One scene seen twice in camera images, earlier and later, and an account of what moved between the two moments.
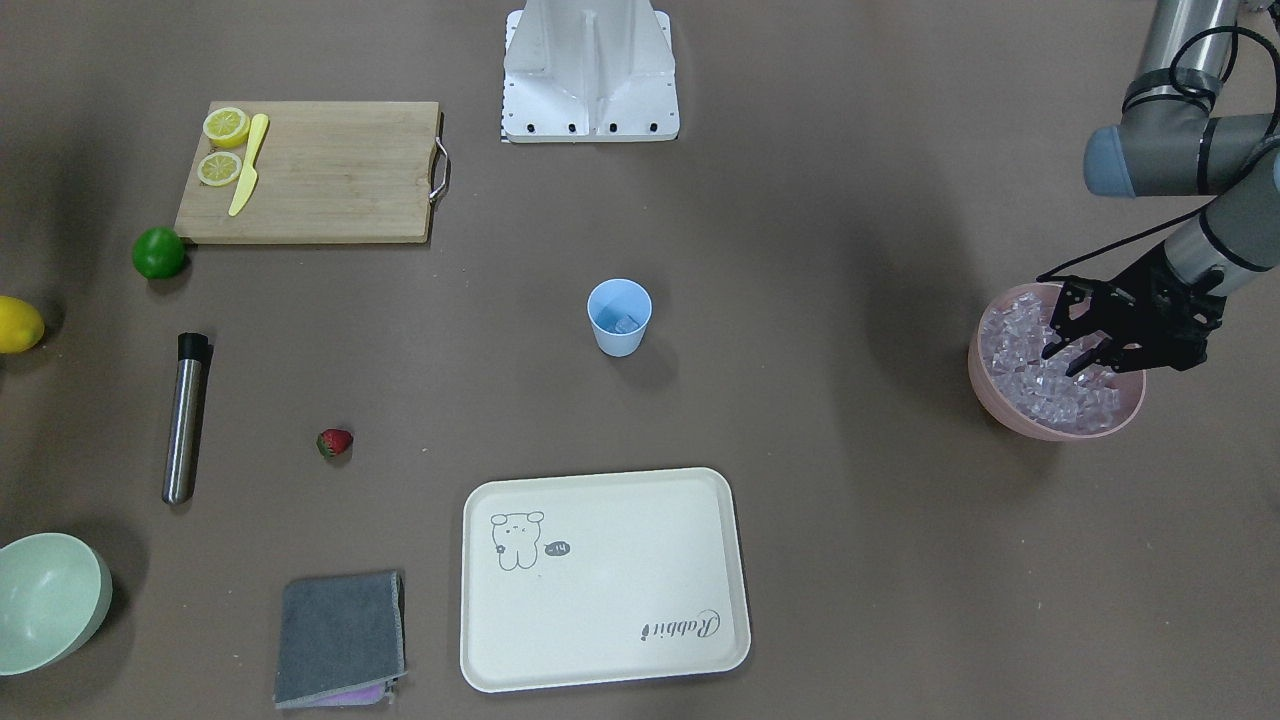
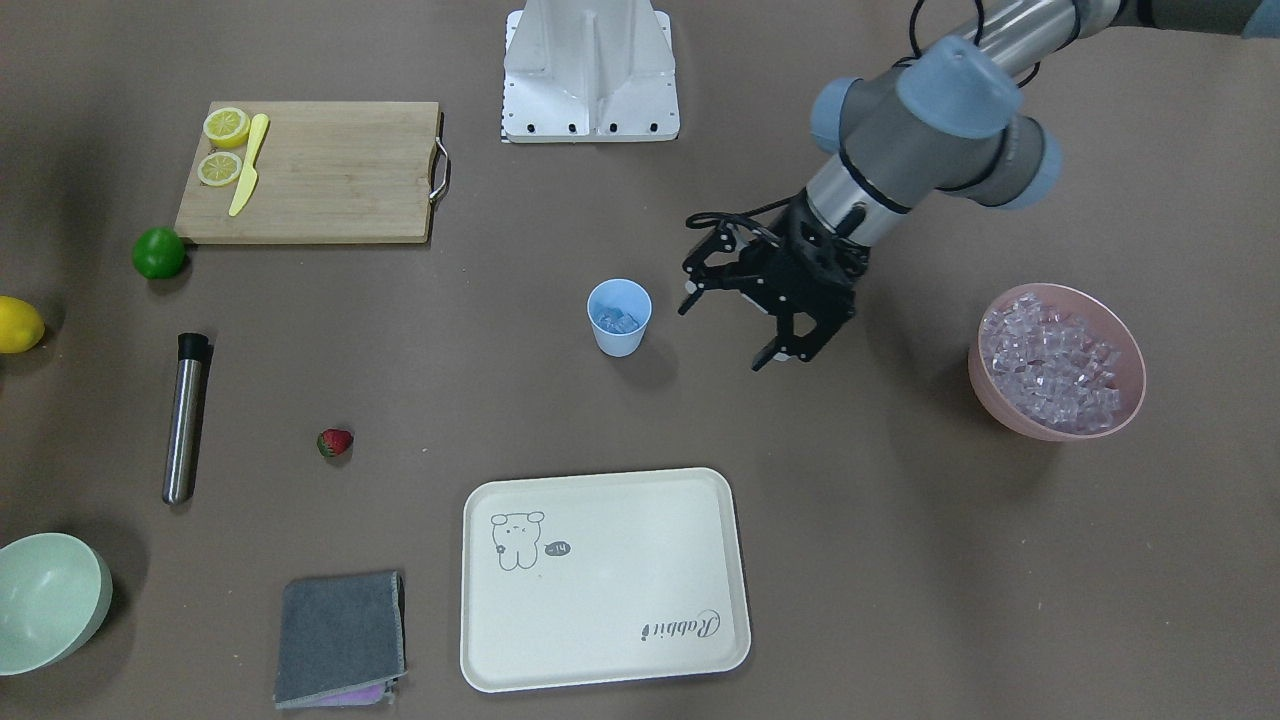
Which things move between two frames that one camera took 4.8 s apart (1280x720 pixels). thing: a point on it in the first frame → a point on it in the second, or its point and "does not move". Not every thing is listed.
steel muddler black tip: x=194 y=350 does not move
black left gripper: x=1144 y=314 → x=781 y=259
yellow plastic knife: x=249 y=177 does not move
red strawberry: x=333 y=443 does not move
